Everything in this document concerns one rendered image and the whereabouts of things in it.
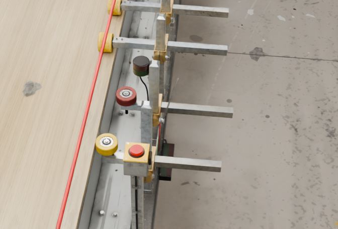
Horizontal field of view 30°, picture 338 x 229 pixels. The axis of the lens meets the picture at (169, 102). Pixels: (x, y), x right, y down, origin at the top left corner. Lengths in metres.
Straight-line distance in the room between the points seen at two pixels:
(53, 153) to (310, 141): 1.74
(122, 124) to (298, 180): 1.10
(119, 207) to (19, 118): 0.50
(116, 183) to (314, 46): 2.07
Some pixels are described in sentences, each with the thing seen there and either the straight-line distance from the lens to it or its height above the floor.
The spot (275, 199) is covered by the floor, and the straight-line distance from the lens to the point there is 3.28.
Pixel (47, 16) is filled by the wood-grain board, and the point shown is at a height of 0.90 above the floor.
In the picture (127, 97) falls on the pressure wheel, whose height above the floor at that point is 0.91.
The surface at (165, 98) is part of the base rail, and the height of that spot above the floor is 0.70.
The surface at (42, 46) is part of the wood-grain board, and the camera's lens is 2.67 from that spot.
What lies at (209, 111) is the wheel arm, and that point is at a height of 0.86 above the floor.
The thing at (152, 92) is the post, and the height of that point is 0.98.
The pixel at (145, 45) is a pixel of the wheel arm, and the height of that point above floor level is 0.95.
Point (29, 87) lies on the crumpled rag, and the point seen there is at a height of 0.91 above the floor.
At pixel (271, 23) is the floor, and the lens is 4.30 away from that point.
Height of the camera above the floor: 2.60
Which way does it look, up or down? 45 degrees down
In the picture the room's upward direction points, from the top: 2 degrees clockwise
